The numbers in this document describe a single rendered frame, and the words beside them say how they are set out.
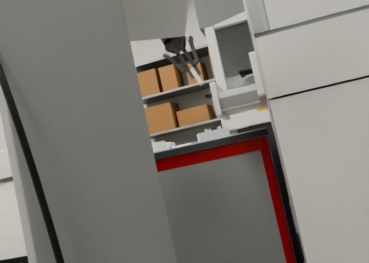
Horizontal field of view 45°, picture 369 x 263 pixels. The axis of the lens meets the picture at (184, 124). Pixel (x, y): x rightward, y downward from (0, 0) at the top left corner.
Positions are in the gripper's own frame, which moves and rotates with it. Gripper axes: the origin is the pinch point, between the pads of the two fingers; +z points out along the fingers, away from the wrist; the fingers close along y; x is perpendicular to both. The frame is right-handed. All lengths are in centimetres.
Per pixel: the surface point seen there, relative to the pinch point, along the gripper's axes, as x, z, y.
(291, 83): 58, 25, -20
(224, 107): 15.9, 16.6, -3.2
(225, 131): -22.1, 20.3, 3.7
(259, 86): 49, 21, -14
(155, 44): -424, -160, 51
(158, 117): -381, -65, 93
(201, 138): -19.7, 17.6, 12.9
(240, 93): 15.7, 15.6, -9.5
